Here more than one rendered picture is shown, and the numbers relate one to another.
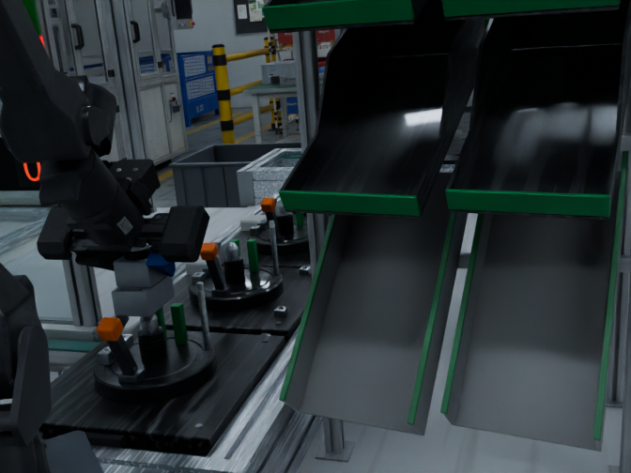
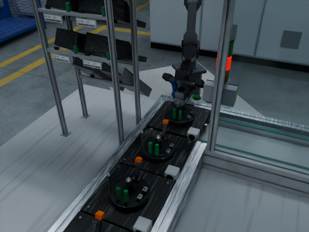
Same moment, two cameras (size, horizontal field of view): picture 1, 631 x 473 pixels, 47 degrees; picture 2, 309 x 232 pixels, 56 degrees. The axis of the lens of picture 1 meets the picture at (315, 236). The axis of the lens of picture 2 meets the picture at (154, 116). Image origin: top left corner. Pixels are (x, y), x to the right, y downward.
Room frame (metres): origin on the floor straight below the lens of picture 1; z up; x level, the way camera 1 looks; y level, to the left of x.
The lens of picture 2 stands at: (1.91, 0.23, 1.76)
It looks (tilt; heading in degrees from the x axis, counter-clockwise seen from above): 35 degrees down; 188
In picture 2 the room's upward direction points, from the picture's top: 1 degrees counter-clockwise
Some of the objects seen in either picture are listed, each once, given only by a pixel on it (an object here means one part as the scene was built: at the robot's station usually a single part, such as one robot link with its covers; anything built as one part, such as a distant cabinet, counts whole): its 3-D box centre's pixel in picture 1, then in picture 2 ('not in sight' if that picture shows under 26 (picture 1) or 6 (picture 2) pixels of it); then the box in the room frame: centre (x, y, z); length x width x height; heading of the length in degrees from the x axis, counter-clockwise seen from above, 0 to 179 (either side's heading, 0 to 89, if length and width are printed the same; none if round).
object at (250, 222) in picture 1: (284, 221); (128, 185); (1.25, 0.05, 1.01); 0.24 x 0.24 x 0.13; 73
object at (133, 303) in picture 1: (146, 274); (180, 95); (0.78, 0.20, 1.09); 0.08 x 0.04 x 0.07; 163
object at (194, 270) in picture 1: (234, 267); (158, 142); (1.02, 0.12, 1.01); 0.24 x 0.24 x 0.13; 73
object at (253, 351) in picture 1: (158, 380); (180, 118); (0.78, 0.20, 0.96); 0.24 x 0.24 x 0.02; 73
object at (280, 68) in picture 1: (284, 72); not in sight; (6.54, 0.17, 0.90); 0.40 x 0.30 x 0.17; 165
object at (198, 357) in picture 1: (155, 366); (180, 115); (0.78, 0.20, 0.98); 0.14 x 0.14 x 0.02
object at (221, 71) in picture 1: (273, 83); not in sight; (9.35, 0.38, 0.58); 3.40 x 0.20 x 1.15; 163
